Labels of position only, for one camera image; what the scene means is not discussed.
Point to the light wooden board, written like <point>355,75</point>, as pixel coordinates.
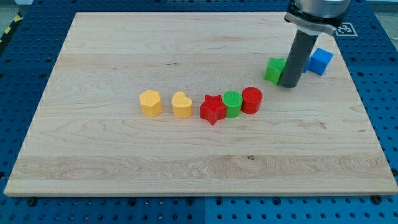
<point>89,137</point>

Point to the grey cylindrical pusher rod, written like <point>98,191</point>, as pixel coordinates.
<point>299,54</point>

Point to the green star block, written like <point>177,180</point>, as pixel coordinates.
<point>275,67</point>

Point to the white fiducial marker tag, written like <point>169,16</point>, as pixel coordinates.
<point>346,29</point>

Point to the green cylinder block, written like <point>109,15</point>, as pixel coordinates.
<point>233,101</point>

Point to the red star block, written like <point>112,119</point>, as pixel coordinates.
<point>213,109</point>

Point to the blue cube block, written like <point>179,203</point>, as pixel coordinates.
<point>319,61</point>

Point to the yellow black hazard tape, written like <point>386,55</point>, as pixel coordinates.
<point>10,30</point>

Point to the yellow heart block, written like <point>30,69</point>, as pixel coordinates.
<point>182,105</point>

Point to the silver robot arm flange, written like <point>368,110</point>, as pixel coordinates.
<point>314,17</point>

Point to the yellow hexagon block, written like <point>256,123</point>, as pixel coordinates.
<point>150,103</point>

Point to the red cylinder block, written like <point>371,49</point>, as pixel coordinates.
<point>252,98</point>

